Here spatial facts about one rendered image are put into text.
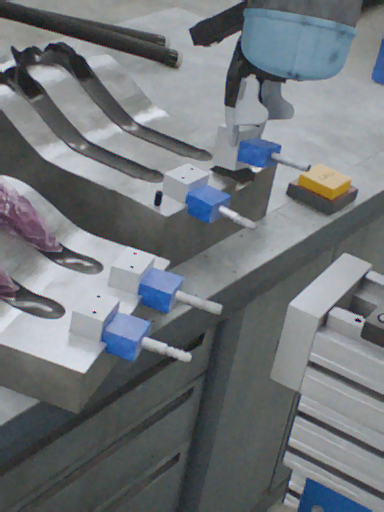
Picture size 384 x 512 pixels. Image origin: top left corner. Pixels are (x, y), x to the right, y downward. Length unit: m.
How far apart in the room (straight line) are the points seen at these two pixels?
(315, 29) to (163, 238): 0.69
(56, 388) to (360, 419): 0.32
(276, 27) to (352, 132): 1.23
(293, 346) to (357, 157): 0.84
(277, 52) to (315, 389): 0.44
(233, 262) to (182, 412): 0.29
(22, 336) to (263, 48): 0.54
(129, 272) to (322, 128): 0.76
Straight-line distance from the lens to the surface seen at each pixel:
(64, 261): 1.34
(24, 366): 1.19
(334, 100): 2.10
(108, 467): 1.57
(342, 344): 1.06
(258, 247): 1.55
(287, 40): 0.75
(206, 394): 1.71
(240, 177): 1.56
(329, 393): 1.09
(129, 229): 1.43
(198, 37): 1.51
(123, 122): 1.63
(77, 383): 1.17
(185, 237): 1.45
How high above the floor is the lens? 1.55
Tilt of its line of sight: 30 degrees down
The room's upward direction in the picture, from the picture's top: 11 degrees clockwise
